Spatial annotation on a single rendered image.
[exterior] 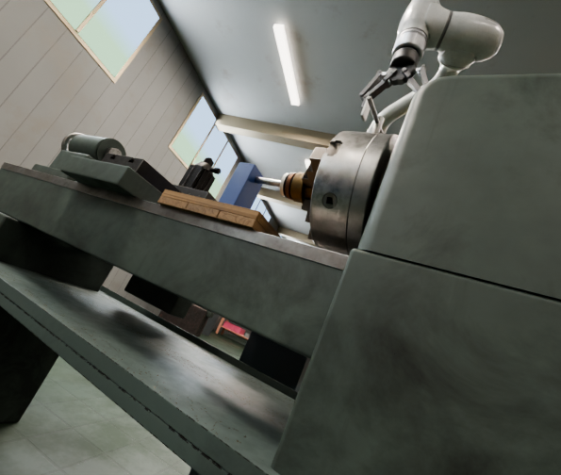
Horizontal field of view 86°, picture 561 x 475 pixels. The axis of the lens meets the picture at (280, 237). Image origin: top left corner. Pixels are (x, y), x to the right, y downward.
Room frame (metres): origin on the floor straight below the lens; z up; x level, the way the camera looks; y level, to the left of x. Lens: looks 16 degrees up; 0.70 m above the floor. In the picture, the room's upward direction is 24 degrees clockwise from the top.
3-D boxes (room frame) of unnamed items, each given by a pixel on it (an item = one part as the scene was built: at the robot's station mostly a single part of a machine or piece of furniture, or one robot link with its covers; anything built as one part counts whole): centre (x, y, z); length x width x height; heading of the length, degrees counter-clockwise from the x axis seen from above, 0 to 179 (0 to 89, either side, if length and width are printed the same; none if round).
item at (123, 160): (1.01, 0.41, 0.95); 0.43 x 0.18 x 0.04; 150
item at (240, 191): (0.86, 0.16, 1.00); 0.08 x 0.06 x 0.23; 150
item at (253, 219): (0.82, 0.10, 0.89); 0.36 x 0.30 x 0.04; 150
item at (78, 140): (1.29, 0.91, 1.01); 0.30 x 0.20 x 0.29; 60
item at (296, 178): (0.76, 0.00, 1.08); 0.09 x 0.09 x 0.09; 60
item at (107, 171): (1.06, 0.44, 0.90); 0.53 x 0.30 x 0.06; 150
